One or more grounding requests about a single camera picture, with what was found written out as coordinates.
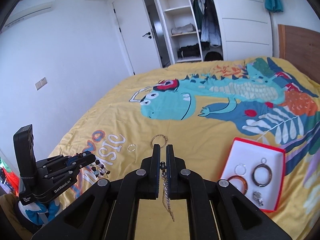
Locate yellow dinosaur print bedspread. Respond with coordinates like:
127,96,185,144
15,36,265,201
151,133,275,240
52,57,319,239

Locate brown wooden bead bracelet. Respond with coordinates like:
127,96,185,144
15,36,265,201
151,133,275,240
89,160,111,179

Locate white open wardrobe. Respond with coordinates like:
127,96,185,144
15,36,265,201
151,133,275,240
155,0,272,64

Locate hanging grey jacket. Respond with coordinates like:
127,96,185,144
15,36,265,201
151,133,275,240
193,0,222,47

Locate amber orange bangle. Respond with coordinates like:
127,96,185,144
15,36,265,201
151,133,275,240
227,175,248,195

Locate white bedroom door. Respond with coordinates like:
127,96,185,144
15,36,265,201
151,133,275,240
113,0,162,74

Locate white wall switch plate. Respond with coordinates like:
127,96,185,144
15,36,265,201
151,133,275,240
35,77,47,90

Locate red white jewelry box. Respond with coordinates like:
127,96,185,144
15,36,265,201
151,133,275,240
220,138,285,212

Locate folded black clothes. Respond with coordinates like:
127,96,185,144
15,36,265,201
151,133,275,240
177,43,201,59

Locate brown wooden headboard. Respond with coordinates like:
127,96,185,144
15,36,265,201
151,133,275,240
278,24,320,82

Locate silver charm pendant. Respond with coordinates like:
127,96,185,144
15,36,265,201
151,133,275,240
253,191,264,206

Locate folded beige clothes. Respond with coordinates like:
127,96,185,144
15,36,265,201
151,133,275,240
171,23,195,36

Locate thin gold bangle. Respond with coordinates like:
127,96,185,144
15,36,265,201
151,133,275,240
150,134,168,148

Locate gold chain pearl necklace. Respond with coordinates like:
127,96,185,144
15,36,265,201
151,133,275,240
159,161,175,222

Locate dark tortoiseshell bangle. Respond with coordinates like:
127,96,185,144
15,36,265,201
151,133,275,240
251,164,272,187

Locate white air conditioner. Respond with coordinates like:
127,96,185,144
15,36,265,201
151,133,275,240
1,0,55,33

